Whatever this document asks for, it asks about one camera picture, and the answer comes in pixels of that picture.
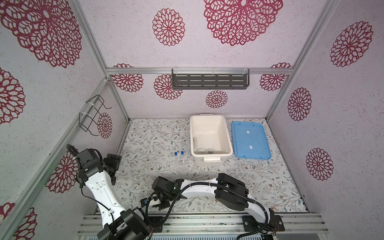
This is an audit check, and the white plastic storage bin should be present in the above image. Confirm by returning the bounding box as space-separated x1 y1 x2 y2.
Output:
190 114 234 167

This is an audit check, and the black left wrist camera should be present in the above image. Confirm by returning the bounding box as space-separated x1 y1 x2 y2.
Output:
77 149 101 172

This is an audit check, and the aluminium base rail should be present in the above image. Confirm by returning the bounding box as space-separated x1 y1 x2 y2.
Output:
76 213 329 236

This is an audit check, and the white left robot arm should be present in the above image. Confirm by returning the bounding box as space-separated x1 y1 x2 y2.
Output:
74 149 152 240

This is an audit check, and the blue plastic lid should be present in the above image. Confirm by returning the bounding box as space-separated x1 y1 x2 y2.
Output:
232 122 272 160

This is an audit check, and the blue capped test tube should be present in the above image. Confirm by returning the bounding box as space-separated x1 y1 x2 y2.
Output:
180 151 185 166
174 152 179 168

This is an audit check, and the large white porcelain bowl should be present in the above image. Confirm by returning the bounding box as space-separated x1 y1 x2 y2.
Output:
196 148 208 155

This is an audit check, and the aluminium frame corner post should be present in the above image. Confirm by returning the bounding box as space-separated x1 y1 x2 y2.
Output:
266 0 340 124

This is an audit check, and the dark grey wall shelf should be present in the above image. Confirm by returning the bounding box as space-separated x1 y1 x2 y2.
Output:
171 69 250 90

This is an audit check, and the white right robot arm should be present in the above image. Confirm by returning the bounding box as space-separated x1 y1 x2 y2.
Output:
150 173 285 234

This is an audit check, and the black wire wall rack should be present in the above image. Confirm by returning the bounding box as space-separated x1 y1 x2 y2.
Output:
78 95 112 137

